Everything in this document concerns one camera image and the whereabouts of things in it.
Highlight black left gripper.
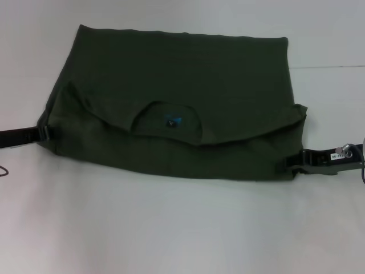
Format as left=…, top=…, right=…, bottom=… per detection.
left=0, top=124, right=55, bottom=150

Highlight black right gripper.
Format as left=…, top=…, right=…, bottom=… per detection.
left=285, top=143, right=364, bottom=177

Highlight dark green FREE print t-shirt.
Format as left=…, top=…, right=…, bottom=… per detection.
left=36, top=24, right=309, bottom=183

